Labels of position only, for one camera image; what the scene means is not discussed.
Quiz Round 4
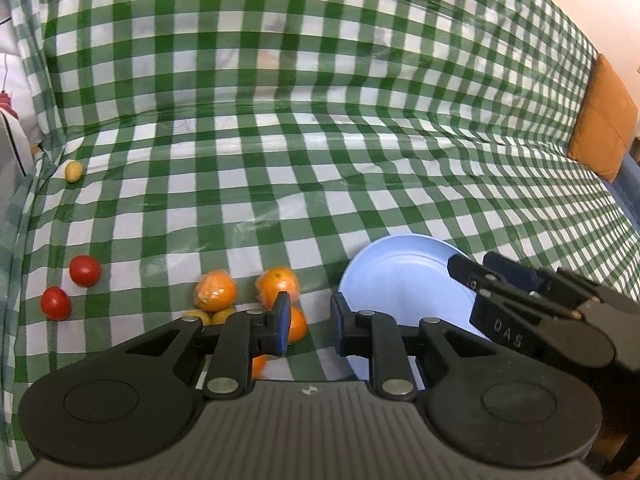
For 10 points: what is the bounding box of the orange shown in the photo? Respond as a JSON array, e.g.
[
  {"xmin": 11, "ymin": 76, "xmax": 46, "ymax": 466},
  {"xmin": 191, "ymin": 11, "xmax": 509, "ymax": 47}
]
[
  {"xmin": 288, "ymin": 306, "xmax": 308, "ymax": 344},
  {"xmin": 193, "ymin": 270, "xmax": 238, "ymax": 312},
  {"xmin": 255, "ymin": 266, "xmax": 300, "ymax": 310}
]

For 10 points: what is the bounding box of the light blue plate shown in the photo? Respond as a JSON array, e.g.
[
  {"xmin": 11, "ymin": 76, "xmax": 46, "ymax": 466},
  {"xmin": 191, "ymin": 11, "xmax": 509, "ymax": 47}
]
[{"xmin": 337, "ymin": 234, "xmax": 480, "ymax": 391}]

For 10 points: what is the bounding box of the yellow fruit right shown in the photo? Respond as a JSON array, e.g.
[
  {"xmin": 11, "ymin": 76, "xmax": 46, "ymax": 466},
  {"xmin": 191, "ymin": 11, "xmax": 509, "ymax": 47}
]
[{"xmin": 212, "ymin": 308, "xmax": 235, "ymax": 325}]

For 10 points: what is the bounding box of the yellow fruit left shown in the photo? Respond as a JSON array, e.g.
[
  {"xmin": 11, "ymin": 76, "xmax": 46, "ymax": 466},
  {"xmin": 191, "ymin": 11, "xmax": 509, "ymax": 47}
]
[{"xmin": 183, "ymin": 309, "xmax": 213, "ymax": 326}]

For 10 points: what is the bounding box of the orange behind finger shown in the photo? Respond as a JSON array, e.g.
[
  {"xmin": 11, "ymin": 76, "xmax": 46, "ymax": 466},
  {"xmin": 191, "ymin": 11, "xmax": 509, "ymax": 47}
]
[{"xmin": 288, "ymin": 306, "xmax": 308, "ymax": 344}]

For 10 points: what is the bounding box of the blue sofa edge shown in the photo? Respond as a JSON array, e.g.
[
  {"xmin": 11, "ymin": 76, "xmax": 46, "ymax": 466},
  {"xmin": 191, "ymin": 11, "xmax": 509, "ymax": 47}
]
[{"xmin": 606, "ymin": 154, "xmax": 640, "ymax": 230}]

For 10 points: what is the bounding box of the orange cushion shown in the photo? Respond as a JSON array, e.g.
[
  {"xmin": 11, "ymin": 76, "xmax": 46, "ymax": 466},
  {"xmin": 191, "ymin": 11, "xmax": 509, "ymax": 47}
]
[{"xmin": 567, "ymin": 53, "xmax": 638, "ymax": 183}]

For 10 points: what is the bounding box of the red tomato upper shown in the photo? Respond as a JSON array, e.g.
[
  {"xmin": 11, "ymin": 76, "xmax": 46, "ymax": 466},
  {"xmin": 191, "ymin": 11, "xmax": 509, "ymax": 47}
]
[{"xmin": 68, "ymin": 255, "xmax": 102, "ymax": 287}]

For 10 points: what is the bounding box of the red tomato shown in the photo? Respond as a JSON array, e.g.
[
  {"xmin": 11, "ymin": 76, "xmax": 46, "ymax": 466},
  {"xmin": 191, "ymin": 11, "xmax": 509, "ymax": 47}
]
[
  {"xmin": 68, "ymin": 255, "xmax": 102, "ymax": 287},
  {"xmin": 40, "ymin": 286, "xmax": 72, "ymax": 322}
]

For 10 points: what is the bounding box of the red tomato lower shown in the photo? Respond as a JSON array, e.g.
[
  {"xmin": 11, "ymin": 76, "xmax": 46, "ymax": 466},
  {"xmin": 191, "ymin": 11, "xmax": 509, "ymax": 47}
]
[{"xmin": 40, "ymin": 286, "xmax": 72, "ymax": 322}]

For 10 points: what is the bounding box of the green white checkered cloth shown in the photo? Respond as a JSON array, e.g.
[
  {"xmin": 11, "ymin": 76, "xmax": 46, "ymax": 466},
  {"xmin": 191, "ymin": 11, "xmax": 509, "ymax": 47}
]
[{"xmin": 1, "ymin": 0, "xmax": 639, "ymax": 478}]

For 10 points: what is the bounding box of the small yellow fruit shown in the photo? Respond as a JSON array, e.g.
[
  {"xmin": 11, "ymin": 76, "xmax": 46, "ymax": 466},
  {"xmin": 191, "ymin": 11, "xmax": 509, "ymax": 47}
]
[{"xmin": 64, "ymin": 160, "xmax": 84, "ymax": 183}]

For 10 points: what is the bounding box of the white patterned fabric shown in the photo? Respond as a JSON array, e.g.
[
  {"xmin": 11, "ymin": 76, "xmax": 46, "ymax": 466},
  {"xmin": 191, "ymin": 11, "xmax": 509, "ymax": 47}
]
[{"xmin": 0, "ymin": 0, "xmax": 42, "ymax": 219}]

